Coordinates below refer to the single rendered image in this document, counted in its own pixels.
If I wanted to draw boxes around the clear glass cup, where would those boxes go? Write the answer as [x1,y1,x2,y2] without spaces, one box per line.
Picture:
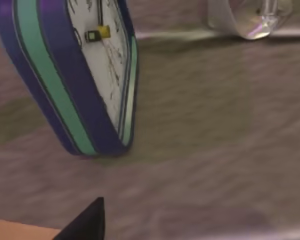
[206,0,293,41]

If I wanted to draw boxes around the blue and teal clock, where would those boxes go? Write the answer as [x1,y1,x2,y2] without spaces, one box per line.
[0,0,138,157]

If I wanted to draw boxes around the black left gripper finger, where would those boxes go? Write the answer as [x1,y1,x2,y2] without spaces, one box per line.
[52,196,106,240]

